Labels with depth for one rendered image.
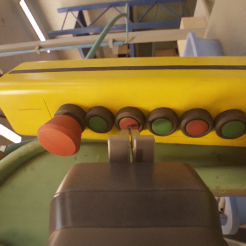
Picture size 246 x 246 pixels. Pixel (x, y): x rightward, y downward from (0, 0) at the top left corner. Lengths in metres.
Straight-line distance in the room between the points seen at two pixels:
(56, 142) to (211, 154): 0.16
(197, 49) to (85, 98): 0.47
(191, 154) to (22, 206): 0.20
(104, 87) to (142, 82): 0.03
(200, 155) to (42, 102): 0.18
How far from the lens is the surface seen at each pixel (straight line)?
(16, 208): 0.24
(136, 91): 0.16
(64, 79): 0.18
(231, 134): 0.18
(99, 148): 0.21
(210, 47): 0.64
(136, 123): 0.16
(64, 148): 0.16
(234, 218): 0.41
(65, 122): 0.16
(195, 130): 0.17
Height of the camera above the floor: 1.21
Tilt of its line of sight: 6 degrees up
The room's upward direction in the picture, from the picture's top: 91 degrees counter-clockwise
